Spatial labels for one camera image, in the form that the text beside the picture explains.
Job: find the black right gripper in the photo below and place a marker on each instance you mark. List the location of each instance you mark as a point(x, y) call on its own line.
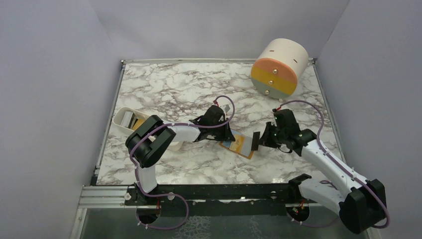
point(265, 140)

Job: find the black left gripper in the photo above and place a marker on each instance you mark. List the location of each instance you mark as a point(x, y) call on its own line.
point(226, 135)

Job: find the yellow leather card holder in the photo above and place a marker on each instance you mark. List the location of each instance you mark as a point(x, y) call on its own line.
point(246, 150)

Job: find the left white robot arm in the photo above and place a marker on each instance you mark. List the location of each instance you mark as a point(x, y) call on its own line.
point(148, 143)

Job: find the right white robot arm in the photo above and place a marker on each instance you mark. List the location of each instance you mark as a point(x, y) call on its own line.
point(358, 202)

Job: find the cylindrical pastel drawer box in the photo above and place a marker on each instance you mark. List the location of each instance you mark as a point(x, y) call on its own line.
point(277, 70)

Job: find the white oval plastic tray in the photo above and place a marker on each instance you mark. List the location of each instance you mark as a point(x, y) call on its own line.
point(118, 134)

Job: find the black metal base rail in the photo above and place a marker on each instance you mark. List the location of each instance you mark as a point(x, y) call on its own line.
point(213, 200)

